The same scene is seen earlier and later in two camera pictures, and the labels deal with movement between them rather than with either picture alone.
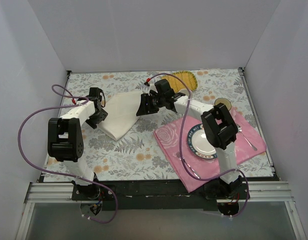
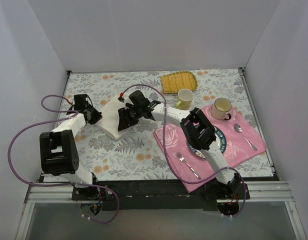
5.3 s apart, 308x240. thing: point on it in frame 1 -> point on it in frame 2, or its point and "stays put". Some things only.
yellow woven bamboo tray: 188,78 stays put
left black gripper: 99,117 -> 94,115
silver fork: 179,157 stays put
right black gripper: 149,102 -> 127,115
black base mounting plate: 157,195 stays put
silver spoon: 240,130 stays put
